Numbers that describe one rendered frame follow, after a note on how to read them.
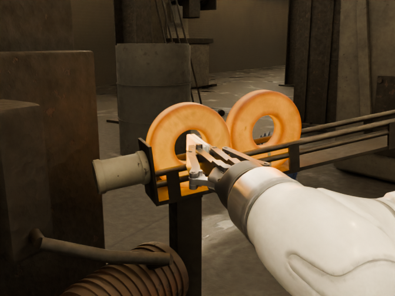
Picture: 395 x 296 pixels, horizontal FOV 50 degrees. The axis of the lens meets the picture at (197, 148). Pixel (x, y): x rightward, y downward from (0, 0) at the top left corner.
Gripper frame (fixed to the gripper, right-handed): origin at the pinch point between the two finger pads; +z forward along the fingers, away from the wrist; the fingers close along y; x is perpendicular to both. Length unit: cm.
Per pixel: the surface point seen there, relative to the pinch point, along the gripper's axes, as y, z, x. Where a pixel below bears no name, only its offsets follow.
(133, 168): -10.5, 2.4, -3.4
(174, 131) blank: -2.9, 3.7, 2.0
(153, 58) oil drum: 59, 234, -14
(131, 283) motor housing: -13.6, -7.7, -18.7
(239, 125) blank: 9.7, 3.7, 2.2
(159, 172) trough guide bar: -6.3, 1.2, -4.3
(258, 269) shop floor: 54, 62, -77
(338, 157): 31.8, 1.4, -5.5
